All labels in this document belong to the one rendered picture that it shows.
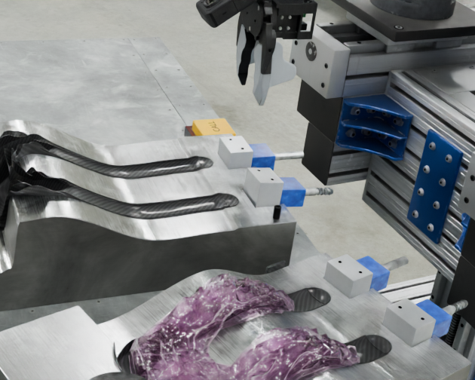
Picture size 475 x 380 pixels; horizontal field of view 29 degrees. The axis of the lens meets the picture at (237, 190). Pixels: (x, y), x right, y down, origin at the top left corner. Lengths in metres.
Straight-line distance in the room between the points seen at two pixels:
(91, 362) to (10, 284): 0.25
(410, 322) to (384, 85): 0.63
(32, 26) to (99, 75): 2.45
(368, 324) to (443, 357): 0.10
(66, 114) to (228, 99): 2.07
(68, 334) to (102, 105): 0.79
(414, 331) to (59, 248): 0.44
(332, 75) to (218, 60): 2.50
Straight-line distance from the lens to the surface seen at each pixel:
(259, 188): 1.26
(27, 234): 1.14
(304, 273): 1.21
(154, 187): 1.30
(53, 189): 1.21
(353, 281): 1.17
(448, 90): 1.61
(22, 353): 0.97
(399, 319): 1.13
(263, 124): 3.53
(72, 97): 1.74
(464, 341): 1.79
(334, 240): 2.89
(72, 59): 1.90
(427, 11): 1.63
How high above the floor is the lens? 1.54
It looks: 30 degrees down
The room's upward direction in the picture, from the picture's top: 8 degrees clockwise
